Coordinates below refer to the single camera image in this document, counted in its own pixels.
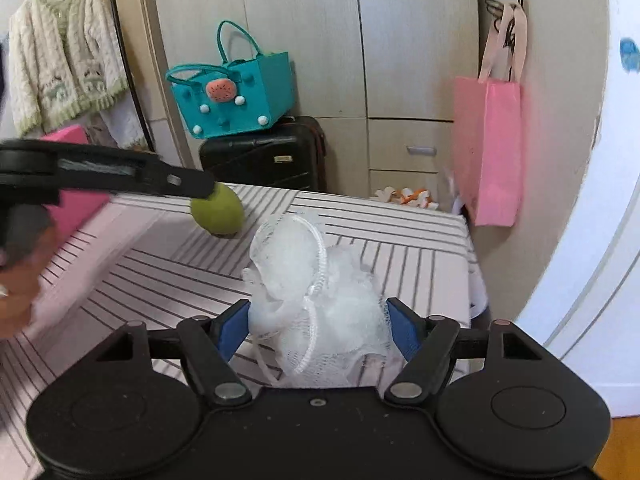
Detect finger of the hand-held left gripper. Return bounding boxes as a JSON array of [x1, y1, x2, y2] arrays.
[[56, 145, 216, 200]]

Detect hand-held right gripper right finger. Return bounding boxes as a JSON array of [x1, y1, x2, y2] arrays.
[[382, 297, 546, 406]]

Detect white door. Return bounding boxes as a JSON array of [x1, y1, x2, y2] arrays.
[[515, 0, 640, 418]]

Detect black suitcase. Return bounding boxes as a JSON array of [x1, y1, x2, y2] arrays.
[[199, 116, 328, 193]]

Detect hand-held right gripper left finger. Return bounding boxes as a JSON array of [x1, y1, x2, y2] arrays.
[[95, 299, 253, 407]]

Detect white mesh bath pouf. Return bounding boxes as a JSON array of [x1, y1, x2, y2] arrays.
[[241, 211, 406, 390]]

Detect green pear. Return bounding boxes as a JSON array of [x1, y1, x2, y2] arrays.
[[190, 182, 246, 237]]

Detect pink cardboard box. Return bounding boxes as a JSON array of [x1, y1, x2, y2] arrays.
[[37, 124, 113, 241]]

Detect pink gift bag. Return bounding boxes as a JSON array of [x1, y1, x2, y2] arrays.
[[452, 2, 528, 227]]

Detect beige wardrobe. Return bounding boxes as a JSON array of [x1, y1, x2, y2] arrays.
[[112, 0, 606, 211]]

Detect pink striped tablecloth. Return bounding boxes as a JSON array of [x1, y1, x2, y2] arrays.
[[0, 182, 488, 480]]

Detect white fleece pants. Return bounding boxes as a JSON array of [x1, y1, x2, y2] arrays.
[[85, 105, 151, 151]]

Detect teal felt tote bag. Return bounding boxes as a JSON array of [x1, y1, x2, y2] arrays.
[[165, 20, 293, 141]]

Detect blue door sticker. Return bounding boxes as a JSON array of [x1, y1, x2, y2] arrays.
[[619, 37, 640, 72]]

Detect person's left hand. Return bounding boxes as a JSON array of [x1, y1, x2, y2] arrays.
[[0, 222, 60, 341]]

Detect cream knit cardigan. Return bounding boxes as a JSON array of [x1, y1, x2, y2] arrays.
[[7, 0, 132, 136]]

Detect orange white slippers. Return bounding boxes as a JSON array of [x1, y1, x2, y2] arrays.
[[375, 186, 438, 210]]

